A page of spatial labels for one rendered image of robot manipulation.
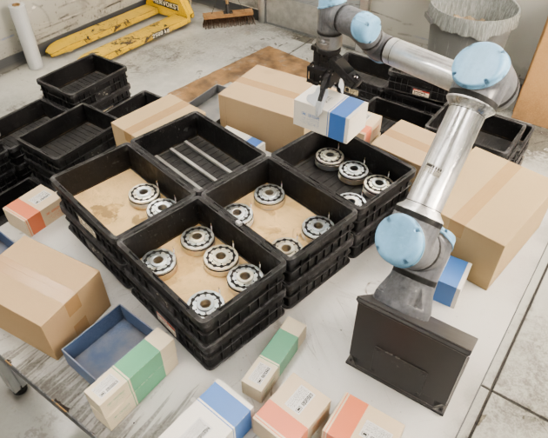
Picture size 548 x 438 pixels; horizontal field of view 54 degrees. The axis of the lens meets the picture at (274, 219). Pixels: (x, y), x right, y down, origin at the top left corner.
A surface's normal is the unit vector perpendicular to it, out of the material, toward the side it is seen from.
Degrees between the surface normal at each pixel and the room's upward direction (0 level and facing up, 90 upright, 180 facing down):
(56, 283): 0
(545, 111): 72
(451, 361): 90
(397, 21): 90
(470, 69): 40
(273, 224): 0
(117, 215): 0
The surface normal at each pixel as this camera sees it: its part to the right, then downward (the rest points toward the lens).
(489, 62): -0.50, -0.30
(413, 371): -0.56, 0.56
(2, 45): 0.81, 0.40
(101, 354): 0.00, -0.73
